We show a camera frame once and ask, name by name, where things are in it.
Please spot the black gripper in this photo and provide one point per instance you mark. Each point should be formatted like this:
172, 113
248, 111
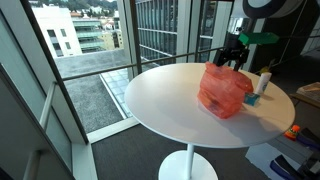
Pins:
235, 45

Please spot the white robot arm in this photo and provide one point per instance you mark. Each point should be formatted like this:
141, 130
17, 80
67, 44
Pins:
266, 10

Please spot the orange plastic bag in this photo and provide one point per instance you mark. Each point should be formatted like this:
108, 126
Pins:
223, 90

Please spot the white stick tube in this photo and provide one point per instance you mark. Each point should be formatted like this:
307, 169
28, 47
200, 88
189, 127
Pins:
263, 83

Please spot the teal plastic box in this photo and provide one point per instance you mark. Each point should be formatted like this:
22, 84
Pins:
251, 99

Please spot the brown cardboard box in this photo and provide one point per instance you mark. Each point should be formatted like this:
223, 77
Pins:
310, 93

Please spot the orange toy cone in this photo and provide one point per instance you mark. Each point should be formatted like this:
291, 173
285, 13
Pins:
292, 132

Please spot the white floor sheet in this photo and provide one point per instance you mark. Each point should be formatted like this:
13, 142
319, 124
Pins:
261, 158

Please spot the blue and black floor gear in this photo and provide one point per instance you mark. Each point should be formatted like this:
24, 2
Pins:
288, 168

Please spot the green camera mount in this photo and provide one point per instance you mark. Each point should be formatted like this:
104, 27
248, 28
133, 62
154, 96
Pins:
258, 38

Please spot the white table pedestal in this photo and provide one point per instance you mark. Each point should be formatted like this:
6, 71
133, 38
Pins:
188, 166

